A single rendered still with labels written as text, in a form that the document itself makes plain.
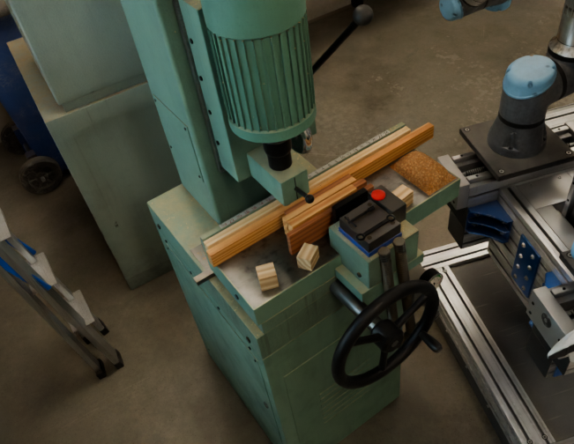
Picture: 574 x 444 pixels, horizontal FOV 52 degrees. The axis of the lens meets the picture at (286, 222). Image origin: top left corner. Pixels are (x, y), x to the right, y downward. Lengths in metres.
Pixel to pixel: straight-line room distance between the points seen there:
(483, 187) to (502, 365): 0.59
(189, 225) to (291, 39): 0.70
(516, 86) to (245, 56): 0.78
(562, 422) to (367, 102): 1.97
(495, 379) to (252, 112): 1.19
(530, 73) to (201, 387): 1.48
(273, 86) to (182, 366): 1.44
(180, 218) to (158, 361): 0.85
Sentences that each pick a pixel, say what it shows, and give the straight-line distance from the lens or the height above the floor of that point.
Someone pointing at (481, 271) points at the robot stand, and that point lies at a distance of 2.17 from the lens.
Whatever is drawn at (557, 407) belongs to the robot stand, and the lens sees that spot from 1.94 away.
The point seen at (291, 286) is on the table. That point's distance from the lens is 1.25.
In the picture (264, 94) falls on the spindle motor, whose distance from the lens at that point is 1.06.
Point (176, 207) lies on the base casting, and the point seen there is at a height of 0.80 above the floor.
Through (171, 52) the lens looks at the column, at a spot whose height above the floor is 1.31.
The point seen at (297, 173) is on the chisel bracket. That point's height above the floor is 1.07.
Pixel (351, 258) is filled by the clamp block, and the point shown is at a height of 0.92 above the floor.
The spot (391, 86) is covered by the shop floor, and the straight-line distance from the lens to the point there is 3.39.
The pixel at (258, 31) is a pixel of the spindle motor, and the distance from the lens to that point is 0.99.
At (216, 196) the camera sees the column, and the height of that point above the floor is 0.91.
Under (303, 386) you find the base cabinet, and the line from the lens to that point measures 1.59.
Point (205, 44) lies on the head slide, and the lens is 1.15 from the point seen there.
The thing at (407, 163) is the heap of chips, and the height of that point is 0.93.
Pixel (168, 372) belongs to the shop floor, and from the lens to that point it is 2.28.
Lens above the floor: 1.89
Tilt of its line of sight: 46 degrees down
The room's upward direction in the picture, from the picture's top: 10 degrees counter-clockwise
